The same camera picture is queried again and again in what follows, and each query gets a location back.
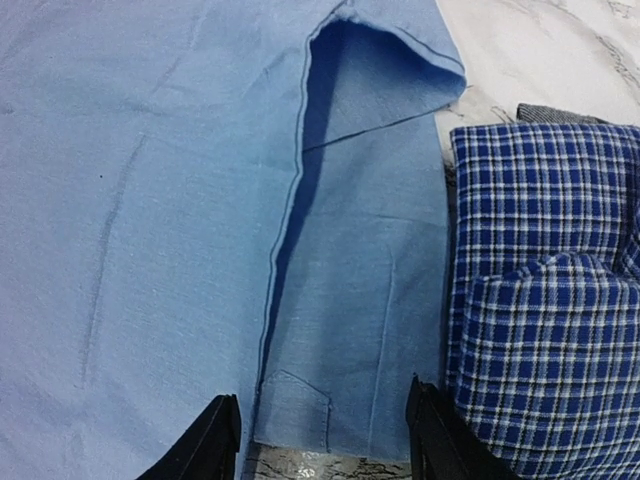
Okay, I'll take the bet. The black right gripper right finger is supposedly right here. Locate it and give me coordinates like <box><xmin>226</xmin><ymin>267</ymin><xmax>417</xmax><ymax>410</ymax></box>
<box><xmin>405</xmin><ymin>376</ymin><xmax>519</xmax><ymax>480</ymax></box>

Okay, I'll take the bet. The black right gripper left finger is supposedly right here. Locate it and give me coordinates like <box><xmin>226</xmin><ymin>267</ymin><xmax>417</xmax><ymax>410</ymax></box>
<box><xmin>138</xmin><ymin>395</ymin><xmax>241</xmax><ymax>480</ymax></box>

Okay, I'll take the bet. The light blue long sleeve shirt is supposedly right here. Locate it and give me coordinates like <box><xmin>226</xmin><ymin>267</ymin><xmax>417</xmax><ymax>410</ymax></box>
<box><xmin>1</xmin><ymin>1</ymin><xmax>465</xmax><ymax>479</ymax></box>

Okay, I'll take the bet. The blue checked folded shirt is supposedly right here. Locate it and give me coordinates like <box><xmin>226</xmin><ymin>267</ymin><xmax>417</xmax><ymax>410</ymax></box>
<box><xmin>446</xmin><ymin>123</ymin><xmax>639</xmax><ymax>479</ymax></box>

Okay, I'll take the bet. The grey striped folded shirt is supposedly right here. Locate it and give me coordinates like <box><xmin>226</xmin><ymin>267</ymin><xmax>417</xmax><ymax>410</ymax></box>
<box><xmin>516</xmin><ymin>103</ymin><xmax>608</xmax><ymax>124</ymax></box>

